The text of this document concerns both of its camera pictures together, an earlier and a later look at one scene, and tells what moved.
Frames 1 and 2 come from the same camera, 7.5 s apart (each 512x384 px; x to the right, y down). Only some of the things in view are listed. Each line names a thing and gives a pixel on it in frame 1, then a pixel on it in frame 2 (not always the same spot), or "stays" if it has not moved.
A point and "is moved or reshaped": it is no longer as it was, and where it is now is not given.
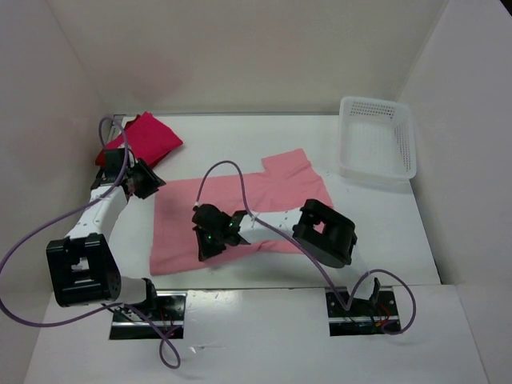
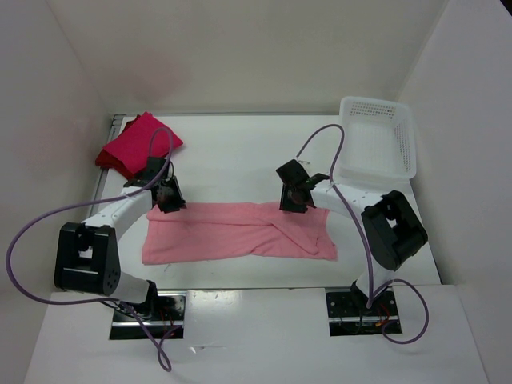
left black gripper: (153, 180) -> (178, 202)
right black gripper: (206, 250) -> (286, 205)
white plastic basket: (376, 138) stays
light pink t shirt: (287, 182) is moved or reshaped
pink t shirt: (150, 138) stays
